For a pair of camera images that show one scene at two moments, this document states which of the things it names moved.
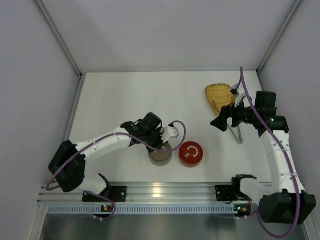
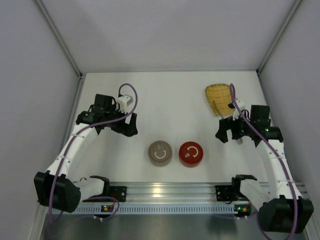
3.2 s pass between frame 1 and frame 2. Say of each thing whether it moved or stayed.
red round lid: stayed
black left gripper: moved
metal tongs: stayed
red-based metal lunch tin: stayed
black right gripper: moved
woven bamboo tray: stayed
